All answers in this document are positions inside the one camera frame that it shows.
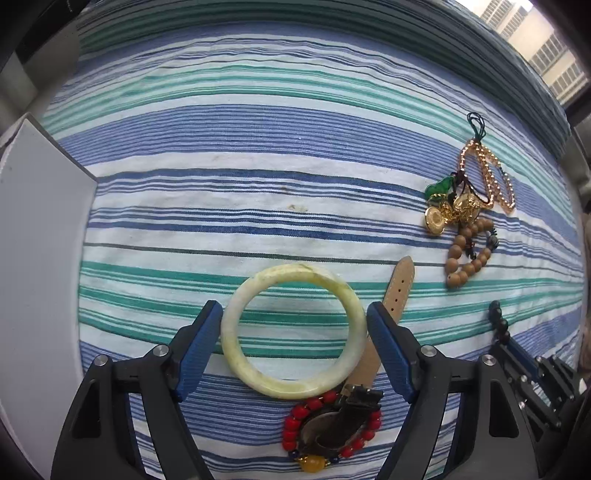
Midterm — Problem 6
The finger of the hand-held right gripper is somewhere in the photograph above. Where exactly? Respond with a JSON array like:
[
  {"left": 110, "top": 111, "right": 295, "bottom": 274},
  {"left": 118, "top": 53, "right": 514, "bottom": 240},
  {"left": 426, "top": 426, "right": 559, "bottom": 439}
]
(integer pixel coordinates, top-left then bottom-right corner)
[
  {"left": 496, "top": 339, "right": 552, "bottom": 418},
  {"left": 534, "top": 355, "right": 581, "bottom": 416}
]

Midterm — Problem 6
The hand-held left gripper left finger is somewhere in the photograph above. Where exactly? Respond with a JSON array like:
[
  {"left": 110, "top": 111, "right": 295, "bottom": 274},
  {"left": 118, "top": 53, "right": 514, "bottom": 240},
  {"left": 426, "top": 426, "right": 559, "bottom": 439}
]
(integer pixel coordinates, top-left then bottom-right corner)
[{"left": 51, "top": 300, "right": 225, "bottom": 480}]

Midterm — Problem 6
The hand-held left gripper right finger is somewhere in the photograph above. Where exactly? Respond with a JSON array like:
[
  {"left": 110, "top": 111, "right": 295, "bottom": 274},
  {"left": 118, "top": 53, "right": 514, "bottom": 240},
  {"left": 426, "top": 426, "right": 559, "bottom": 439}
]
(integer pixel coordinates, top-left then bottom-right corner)
[{"left": 366, "top": 302, "right": 542, "bottom": 480}]

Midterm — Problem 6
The dark bead bracelet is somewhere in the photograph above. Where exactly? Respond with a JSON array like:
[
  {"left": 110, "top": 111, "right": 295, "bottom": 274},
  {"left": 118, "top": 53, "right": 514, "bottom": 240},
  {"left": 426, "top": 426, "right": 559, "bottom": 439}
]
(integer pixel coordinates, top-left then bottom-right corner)
[{"left": 489, "top": 300, "right": 511, "bottom": 345}]

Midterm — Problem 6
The pale jade bangle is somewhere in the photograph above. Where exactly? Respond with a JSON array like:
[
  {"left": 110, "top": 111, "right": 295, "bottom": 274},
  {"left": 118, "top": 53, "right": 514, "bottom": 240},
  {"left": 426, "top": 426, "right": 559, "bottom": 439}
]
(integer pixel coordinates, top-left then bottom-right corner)
[{"left": 221, "top": 263, "right": 367, "bottom": 398}]

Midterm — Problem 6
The gold chain with coins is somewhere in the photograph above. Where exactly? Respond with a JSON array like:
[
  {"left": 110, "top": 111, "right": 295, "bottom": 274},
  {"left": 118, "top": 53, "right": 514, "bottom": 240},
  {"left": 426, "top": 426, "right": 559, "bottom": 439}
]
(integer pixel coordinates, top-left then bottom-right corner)
[{"left": 425, "top": 194, "right": 484, "bottom": 237}]

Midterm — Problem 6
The white box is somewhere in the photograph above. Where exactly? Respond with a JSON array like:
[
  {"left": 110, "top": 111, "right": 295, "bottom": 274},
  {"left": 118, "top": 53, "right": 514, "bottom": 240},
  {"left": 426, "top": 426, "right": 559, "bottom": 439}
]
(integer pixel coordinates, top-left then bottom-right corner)
[{"left": 0, "top": 113, "right": 99, "bottom": 464}]

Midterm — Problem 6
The striped bedsheet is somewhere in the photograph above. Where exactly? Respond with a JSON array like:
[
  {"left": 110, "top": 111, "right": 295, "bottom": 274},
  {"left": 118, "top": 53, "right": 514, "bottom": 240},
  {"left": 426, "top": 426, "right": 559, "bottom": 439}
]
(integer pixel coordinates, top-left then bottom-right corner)
[{"left": 34, "top": 0, "right": 585, "bottom": 480}]

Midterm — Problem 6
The window with buildings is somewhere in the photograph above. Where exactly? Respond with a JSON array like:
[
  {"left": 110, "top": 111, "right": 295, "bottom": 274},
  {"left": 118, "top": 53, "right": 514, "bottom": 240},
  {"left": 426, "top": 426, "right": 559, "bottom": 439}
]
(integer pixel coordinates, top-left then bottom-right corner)
[{"left": 455, "top": 0, "right": 591, "bottom": 108}]

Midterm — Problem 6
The dark curtain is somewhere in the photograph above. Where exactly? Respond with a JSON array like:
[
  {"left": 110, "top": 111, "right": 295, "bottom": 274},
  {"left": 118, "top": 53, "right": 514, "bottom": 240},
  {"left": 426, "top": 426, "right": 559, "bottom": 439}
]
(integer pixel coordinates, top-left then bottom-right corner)
[{"left": 0, "top": 0, "right": 80, "bottom": 95}]

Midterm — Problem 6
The brown leather strap watch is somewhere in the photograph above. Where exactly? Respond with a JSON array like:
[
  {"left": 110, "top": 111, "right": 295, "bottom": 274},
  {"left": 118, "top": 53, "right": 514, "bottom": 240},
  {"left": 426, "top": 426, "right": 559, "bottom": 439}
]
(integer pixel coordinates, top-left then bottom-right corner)
[{"left": 298, "top": 257, "right": 415, "bottom": 460}]

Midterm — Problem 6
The wooden bead bracelet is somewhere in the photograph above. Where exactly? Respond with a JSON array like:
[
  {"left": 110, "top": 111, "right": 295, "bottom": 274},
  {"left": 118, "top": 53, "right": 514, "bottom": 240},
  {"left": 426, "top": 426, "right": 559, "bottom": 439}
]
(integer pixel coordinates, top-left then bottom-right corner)
[{"left": 444, "top": 218, "right": 500, "bottom": 289}]

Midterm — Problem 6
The red bead bracelet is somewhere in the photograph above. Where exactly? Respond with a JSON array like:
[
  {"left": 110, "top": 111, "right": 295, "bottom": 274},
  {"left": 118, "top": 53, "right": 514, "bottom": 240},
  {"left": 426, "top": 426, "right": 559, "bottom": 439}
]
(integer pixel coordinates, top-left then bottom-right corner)
[{"left": 281, "top": 390, "right": 384, "bottom": 472}]

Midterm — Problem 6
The green pendant with dark cord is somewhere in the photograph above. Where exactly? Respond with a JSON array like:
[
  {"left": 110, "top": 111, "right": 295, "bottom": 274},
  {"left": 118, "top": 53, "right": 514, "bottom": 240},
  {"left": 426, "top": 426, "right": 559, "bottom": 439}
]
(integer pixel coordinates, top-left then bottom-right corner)
[{"left": 425, "top": 112, "right": 492, "bottom": 206}]

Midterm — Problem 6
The golden bead bracelet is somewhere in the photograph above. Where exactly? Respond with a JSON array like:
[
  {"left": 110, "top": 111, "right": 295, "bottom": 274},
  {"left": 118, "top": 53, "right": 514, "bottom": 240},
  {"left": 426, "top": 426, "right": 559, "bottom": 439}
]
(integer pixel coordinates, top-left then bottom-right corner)
[{"left": 457, "top": 138, "right": 516, "bottom": 213}]

